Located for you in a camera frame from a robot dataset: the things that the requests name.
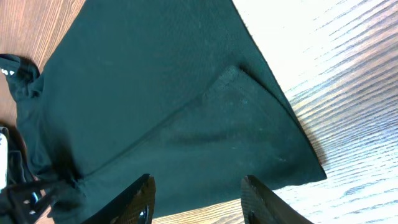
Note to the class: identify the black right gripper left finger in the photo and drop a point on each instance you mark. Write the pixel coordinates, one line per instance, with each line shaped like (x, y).
(134, 205)

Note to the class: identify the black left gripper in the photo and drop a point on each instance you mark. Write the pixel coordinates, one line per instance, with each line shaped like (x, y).
(25, 203)

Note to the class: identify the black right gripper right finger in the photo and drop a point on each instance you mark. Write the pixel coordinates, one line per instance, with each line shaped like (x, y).
(261, 205)

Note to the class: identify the black t-shirt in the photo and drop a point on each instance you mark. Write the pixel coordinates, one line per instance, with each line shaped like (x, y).
(175, 89)

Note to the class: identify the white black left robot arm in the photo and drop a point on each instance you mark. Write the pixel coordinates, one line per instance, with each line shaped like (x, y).
(13, 169)

